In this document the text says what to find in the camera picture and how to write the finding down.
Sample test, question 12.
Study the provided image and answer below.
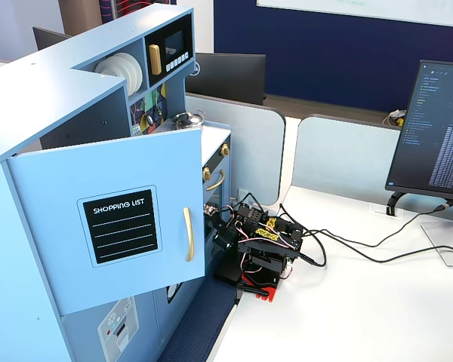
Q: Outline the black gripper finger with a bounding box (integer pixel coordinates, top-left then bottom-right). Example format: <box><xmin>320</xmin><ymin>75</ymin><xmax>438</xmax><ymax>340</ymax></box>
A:
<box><xmin>212</xmin><ymin>236</ymin><xmax>231</xmax><ymax>259</ymax></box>
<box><xmin>211</xmin><ymin>216</ymin><xmax>231</xmax><ymax>238</ymax></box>

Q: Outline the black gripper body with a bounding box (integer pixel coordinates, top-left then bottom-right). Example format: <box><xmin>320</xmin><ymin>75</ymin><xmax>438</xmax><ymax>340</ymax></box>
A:
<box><xmin>217</xmin><ymin>220</ymin><xmax>241</xmax><ymax>252</ymax></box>

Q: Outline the blue shopping list cabinet door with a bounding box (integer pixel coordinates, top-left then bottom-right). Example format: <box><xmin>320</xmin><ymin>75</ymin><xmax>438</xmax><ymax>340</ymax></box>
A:
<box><xmin>5</xmin><ymin>126</ymin><xmax>207</xmax><ymax>316</ymax></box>

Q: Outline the blue oven door with window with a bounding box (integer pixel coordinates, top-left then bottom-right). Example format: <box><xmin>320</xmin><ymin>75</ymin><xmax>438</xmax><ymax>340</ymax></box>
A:
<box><xmin>202</xmin><ymin>160</ymin><xmax>231</xmax><ymax>244</ymax></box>

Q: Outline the blue dishwasher print door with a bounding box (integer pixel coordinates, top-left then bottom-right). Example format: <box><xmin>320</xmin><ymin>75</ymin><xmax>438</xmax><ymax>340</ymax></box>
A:
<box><xmin>153</xmin><ymin>279</ymin><xmax>190</xmax><ymax>357</ymax></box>

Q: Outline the blue water dispenser print door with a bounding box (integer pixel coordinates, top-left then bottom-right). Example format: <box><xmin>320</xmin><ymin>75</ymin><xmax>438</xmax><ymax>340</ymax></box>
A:
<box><xmin>60</xmin><ymin>279</ymin><xmax>159</xmax><ymax>362</ymax></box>

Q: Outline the black toy microwave door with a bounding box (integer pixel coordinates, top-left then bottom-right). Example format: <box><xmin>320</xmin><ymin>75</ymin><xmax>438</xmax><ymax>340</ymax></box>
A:
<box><xmin>143</xmin><ymin>14</ymin><xmax>194</xmax><ymax>90</ymax></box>

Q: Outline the blue toy kitchen cabinet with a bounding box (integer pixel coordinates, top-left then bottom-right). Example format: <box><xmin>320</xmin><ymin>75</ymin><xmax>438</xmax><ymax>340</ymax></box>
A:
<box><xmin>0</xmin><ymin>3</ymin><xmax>233</xmax><ymax>362</ymax></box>

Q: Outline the yellow black label tape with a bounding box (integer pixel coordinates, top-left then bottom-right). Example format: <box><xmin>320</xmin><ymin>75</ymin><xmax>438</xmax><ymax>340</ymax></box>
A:
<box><xmin>255</xmin><ymin>217</ymin><xmax>279</xmax><ymax>242</ymax></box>

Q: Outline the red table clamp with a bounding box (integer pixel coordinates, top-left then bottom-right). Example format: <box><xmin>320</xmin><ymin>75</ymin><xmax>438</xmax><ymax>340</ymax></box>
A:
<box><xmin>241</xmin><ymin>273</ymin><xmax>279</xmax><ymax>303</ymax></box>

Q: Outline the grey desk divider panel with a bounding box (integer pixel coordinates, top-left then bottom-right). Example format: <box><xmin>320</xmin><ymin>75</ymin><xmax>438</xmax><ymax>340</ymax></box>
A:
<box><xmin>184</xmin><ymin>94</ymin><xmax>287</xmax><ymax>207</ymax></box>
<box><xmin>292</xmin><ymin>114</ymin><xmax>403</xmax><ymax>195</ymax></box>

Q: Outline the steel toy pot with lid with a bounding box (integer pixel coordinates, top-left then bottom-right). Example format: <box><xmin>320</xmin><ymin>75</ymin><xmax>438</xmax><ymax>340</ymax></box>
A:
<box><xmin>172</xmin><ymin>109</ymin><xmax>207</xmax><ymax>130</ymax></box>

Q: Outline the wide black monitor back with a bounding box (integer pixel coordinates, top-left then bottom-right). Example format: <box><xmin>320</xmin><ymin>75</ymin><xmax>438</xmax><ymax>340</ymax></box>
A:
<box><xmin>184</xmin><ymin>52</ymin><xmax>267</xmax><ymax>106</ymax></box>

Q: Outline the white toy plate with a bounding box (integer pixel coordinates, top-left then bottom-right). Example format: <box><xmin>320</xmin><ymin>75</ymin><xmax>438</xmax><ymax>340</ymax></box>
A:
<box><xmin>122</xmin><ymin>51</ymin><xmax>144</xmax><ymax>94</ymax></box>
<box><xmin>94</xmin><ymin>55</ymin><xmax>134</xmax><ymax>91</ymax></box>
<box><xmin>115</xmin><ymin>52</ymin><xmax>140</xmax><ymax>94</ymax></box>

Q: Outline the silver monitor stand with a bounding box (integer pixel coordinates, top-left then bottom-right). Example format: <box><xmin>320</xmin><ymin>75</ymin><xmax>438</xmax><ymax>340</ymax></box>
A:
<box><xmin>421</xmin><ymin>199</ymin><xmax>453</xmax><ymax>269</ymax></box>

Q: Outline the monitor showing code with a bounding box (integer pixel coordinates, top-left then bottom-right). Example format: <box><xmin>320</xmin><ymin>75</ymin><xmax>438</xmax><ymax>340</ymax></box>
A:
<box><xmin>384</xmin><ymin>59</ymin><xmax>453</xmax><ymax>199</ymax></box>

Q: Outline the small black monitor back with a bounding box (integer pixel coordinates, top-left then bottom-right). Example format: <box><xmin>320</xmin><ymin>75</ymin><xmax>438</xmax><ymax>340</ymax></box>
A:
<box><xmin>32</xmin><ymin>26</ymin><xmax>73</xmax><ymax>51</ymax></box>

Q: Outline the whiteboard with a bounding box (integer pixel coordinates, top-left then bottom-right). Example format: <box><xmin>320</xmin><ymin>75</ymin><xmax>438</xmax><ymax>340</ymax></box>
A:
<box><xmin>256</xmin><ymin>0</ymin><xmax>453</xmax><ymax>29</ymax></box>

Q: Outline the long gold shopping door handle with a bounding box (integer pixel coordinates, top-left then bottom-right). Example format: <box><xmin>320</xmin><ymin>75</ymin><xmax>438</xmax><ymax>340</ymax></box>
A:
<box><xmin>182</xmin><ymin>206</ymin><xmax>196</xmax><ymax>263</ymax></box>

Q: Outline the curved gold oven handle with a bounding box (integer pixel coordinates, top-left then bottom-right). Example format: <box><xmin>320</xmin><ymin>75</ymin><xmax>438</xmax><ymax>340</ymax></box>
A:
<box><xmin>206</xmin><ymin>169</ymin><xmax>227</xmax><ymax>192</ymax></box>

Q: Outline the black cable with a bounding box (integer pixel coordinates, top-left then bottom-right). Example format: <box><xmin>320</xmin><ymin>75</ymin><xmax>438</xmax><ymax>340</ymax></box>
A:
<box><xmin>278</xmin><ymin>203</ymin><xmax>449</xmax><ymax>248</ymax></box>
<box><xmin>300</xmin><ymin>228</ymin><xmax>453</xmax><ymax>264</ymax></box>

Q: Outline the black monitor bracket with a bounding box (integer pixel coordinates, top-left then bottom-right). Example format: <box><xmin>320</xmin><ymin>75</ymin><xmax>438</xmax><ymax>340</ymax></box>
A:
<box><xmin>385</xmin><ymin>191</ymin><xmax>405</xmax><ymax>216</ymax></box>

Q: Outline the gold microwave handle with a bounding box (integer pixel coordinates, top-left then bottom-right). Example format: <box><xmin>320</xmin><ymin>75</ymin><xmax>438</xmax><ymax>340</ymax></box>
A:
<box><xmin>148</xmin><ymin>44</ymin><xmax>163</xmax><ymax>76</ymax></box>

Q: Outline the white yellow cable bundle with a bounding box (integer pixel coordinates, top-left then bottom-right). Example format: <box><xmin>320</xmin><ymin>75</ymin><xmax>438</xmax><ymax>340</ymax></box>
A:
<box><xmin>381</xmin><ymin>109</ymin><xmax>408</xmax><ymax>128</ymax></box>

